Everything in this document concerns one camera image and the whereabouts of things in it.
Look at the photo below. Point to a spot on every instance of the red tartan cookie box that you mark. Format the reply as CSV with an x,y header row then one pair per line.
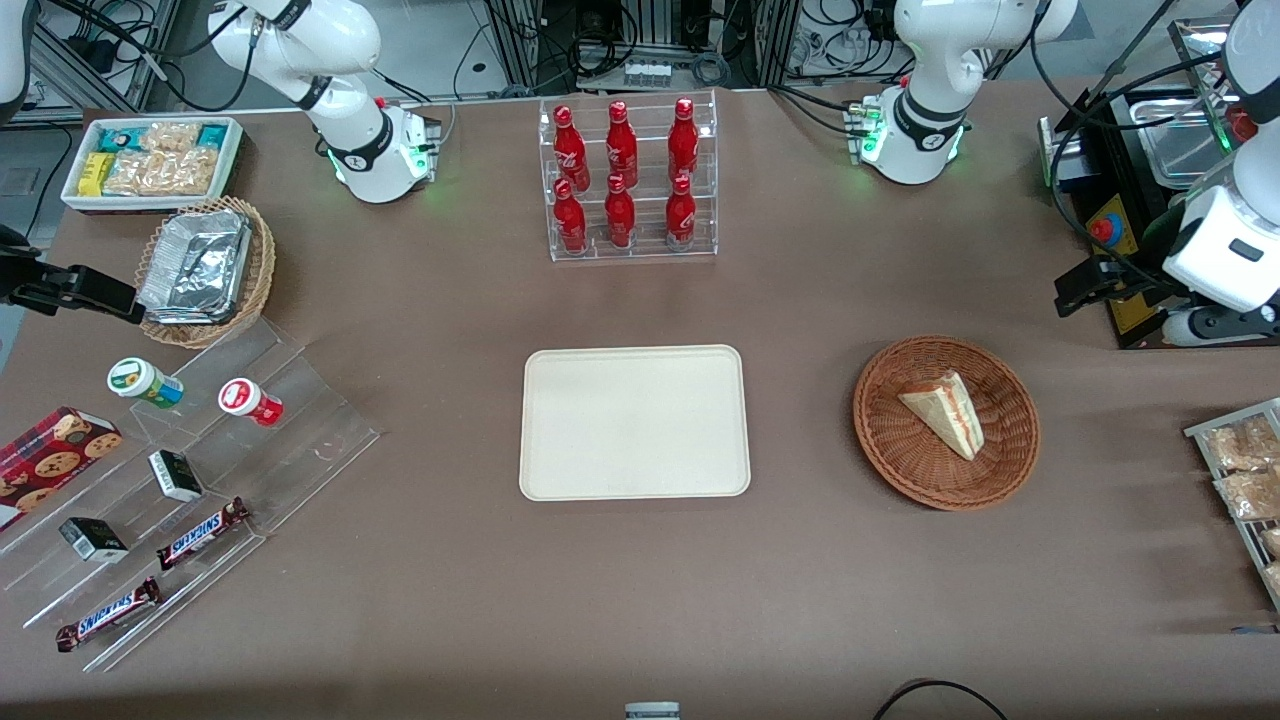
x,y
50,460

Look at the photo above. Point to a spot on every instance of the green lid cup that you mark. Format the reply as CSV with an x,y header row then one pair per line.
x,y
130,377

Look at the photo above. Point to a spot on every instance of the teal snack packet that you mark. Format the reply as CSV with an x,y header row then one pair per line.
x,y
118,137
212,135

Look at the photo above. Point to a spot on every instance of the clear bag of crackers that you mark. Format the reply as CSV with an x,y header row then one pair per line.
x,y
170,175
170,137

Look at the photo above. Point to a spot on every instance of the clear bag of pastries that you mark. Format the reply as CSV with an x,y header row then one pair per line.
x,y
1255,495
1273,543
1245,445

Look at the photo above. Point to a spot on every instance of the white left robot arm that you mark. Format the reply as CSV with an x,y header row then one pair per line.
x,y
920,140

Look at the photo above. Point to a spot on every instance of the small grey device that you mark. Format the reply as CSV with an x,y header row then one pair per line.
x,y
652,712

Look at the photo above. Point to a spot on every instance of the stainless steel pan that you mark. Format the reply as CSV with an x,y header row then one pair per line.
x,y
1170,150

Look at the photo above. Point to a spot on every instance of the yellow snack packet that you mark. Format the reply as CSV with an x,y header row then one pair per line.
x,y
95,175

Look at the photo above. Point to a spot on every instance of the Snickers chocolate bar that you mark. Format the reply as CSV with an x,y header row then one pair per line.
x,y
108,615
200,535

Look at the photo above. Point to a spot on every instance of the stainless steel tray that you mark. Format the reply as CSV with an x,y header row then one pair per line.
x,y
1200,50

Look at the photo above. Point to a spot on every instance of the brown wicker basket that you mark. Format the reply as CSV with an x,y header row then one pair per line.
x,y
900,450

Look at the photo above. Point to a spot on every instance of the triangular sandwich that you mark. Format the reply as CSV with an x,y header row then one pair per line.
x,y
945,410

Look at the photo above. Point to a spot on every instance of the red cola bottle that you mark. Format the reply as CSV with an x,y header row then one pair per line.
x,y
570,150
683,140
621,145
681,215
620,215
570,222

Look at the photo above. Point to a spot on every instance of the black machine with yellow panel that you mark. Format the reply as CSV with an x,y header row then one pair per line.
x,y
1110,150

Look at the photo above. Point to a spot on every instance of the small black box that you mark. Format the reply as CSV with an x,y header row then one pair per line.
x,y
175,477
95,540

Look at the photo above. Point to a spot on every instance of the clear acrylic step display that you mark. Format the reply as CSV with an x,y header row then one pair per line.
x,y
300,440

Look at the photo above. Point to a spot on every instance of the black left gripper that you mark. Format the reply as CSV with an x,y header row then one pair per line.
x,y
1131,279

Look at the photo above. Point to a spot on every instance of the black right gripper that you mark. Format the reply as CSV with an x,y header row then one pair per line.
x,y
22,283

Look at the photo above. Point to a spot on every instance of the clear acrylic bottle rack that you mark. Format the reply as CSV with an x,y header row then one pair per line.
x,y
650,252

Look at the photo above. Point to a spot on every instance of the cream plastic tray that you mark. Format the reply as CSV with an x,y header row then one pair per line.
x,y
630,420

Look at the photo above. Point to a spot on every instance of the orange red food piece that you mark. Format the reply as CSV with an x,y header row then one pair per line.
x,y
1243,125

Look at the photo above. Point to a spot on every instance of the aluminium foil container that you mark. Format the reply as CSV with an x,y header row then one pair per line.
x,y
195,265

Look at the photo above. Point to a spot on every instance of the light wicker basket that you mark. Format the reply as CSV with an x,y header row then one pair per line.
x,y
258,290

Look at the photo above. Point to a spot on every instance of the red emergency stop button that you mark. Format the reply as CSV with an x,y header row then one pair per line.
x,y
1104,230

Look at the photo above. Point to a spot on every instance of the red lid cup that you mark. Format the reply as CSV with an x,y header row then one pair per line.
x,y
238,397

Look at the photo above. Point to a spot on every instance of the white power strip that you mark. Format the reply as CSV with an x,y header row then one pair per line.
x,y
647,72

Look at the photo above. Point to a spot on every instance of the white plastic snack bin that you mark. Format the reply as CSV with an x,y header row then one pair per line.
x,y
150,204

